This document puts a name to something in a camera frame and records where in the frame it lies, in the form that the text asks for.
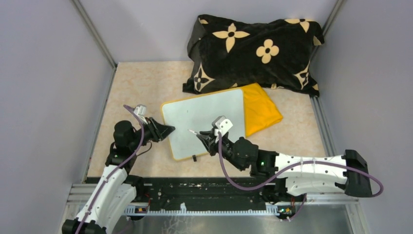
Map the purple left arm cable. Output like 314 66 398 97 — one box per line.
74 104 152 234

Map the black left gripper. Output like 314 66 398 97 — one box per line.
129 117 175 151

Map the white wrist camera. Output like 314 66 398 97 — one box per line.
212 116 233 137
133 104 148 125

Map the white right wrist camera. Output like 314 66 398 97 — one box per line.
212 116 233 137

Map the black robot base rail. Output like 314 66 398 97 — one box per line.
69 175 359 217

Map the black floral pillow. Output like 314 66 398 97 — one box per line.
182 14 324 97

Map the yellow framed whiteboard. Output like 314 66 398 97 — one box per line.
161 88 246 161

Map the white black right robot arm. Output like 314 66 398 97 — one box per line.
196 129 375 201

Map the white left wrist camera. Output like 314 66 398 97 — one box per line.
133 104 148 125

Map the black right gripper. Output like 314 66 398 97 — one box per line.
198 130 245 171

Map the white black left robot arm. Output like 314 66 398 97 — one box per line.
61 117 175 234

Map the yellow zippered fabric pouch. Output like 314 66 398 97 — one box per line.
241 83 283 137

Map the red capped white marker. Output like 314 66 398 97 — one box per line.
188 129 201 135

